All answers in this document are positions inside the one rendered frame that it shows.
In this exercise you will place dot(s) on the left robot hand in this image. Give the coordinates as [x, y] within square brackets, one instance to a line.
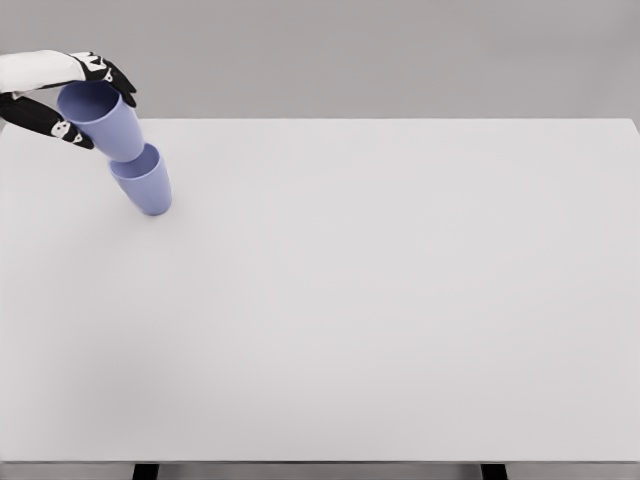
[35, 70]

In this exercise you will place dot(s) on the lavender blue plastic cup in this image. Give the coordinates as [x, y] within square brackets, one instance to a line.
[107, 125]
[147, 187]

